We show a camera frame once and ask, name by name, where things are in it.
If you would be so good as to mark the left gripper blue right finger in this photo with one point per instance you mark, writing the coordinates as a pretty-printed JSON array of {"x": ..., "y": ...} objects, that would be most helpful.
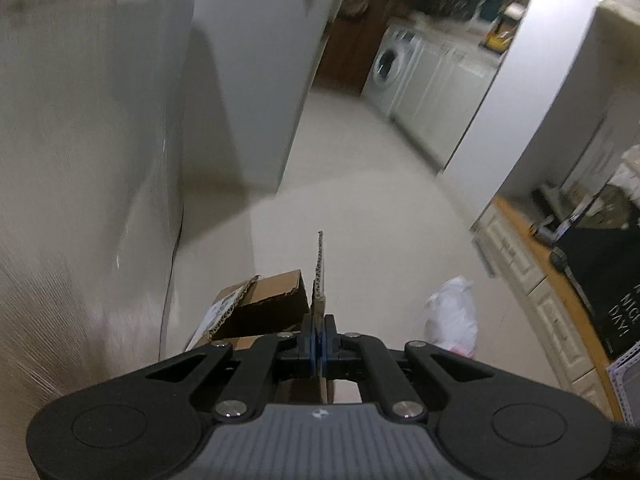
[{"x": 331, "y": 344}]

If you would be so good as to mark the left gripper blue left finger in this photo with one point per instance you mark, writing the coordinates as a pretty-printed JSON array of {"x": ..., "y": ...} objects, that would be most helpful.
[{"x": 307, "y": 346}]

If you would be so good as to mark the brown cardboard box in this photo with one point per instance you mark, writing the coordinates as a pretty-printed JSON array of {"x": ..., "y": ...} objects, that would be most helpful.
[{"x": 256, "y": 322}]

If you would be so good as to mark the white red plastic bag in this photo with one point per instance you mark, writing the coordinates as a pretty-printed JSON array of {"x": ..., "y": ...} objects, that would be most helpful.
[{"x": 450, "y": 320}]

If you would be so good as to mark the white drawer cabinet wooden top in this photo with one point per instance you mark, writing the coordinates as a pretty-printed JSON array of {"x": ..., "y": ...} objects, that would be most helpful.
[{"x": 552, "y": 308}]

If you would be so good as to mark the white kitchen cabinets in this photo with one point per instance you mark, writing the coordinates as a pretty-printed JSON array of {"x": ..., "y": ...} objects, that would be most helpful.
[{"x": 442, "y": 95}]

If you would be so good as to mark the white washing machine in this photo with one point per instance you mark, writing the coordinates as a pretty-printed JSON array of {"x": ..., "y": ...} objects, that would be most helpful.
[{"x": 391, "y": 68}]

